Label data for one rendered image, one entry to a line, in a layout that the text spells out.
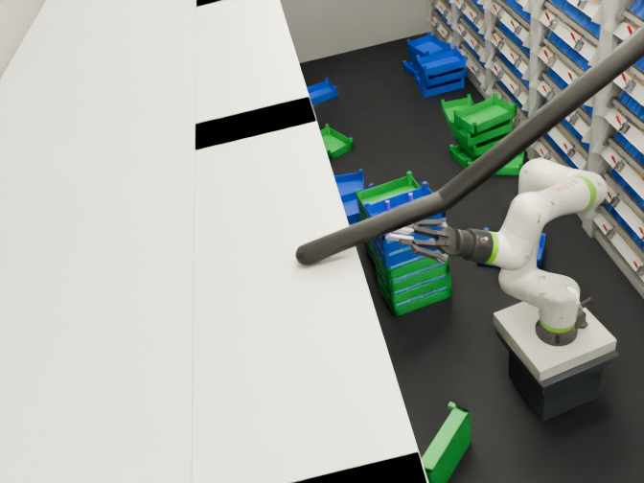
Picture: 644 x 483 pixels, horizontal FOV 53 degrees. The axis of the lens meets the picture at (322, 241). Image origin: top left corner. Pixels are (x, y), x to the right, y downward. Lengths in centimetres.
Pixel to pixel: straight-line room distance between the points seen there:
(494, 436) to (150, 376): 209
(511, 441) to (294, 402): 208
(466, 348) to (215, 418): 236
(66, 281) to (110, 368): 19
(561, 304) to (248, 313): 175
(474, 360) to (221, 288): 221
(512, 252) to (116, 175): 115
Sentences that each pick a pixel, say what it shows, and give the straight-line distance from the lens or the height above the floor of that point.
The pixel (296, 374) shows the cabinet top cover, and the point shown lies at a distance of 65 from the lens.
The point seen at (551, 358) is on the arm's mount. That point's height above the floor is 34.
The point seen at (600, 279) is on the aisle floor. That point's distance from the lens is 327.
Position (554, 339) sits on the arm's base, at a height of 36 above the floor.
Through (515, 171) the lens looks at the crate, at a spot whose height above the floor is 3.
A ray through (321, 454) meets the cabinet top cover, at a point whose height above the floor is 176.
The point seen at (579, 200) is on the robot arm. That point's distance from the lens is 206.
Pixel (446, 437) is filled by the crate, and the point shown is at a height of 20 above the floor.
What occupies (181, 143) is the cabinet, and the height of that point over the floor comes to 176.
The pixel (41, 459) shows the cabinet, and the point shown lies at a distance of 70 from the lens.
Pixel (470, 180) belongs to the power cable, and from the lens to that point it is 74.
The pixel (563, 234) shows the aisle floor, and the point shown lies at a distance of 350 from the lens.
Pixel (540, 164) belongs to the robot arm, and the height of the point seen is 98.
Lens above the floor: 225
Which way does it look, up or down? 39 degrees down
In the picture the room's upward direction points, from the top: 14 degrees counter-clockwise
